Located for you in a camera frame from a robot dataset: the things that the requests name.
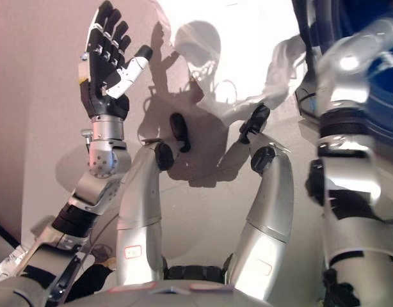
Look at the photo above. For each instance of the black left robot foot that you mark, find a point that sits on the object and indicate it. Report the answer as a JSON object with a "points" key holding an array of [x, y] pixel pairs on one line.
{"points": [[179, 129]]}

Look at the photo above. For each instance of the black right robot foot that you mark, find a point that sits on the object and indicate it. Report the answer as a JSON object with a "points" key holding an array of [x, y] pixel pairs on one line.
{"points": [[254, 121]]}

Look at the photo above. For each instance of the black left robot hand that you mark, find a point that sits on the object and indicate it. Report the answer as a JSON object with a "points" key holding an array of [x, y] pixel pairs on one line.
{"points": [[99, 67]]}

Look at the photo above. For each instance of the blue round tub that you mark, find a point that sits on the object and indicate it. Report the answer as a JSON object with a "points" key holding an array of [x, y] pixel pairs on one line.
{"points": [[383, 92]]}

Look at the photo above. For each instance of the crumpled silver white sheet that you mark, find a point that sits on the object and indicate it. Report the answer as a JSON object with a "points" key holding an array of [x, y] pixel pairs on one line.
{"points": [[7, 262]]}

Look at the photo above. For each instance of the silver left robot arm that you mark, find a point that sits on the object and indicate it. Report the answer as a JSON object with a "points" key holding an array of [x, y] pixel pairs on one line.
{"points": [[94, 188]]}

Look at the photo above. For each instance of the black robot foot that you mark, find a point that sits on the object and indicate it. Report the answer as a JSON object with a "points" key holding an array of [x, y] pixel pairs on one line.
{"points": [[254, 121], [179, 129]]}

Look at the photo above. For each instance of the grey robot torso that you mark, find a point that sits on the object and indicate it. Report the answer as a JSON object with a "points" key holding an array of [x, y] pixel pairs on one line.
{"points": [[171, 297]]}

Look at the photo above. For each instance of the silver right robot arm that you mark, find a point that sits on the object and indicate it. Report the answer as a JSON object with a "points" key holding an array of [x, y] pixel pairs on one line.
{"points": [[343, 166]]}

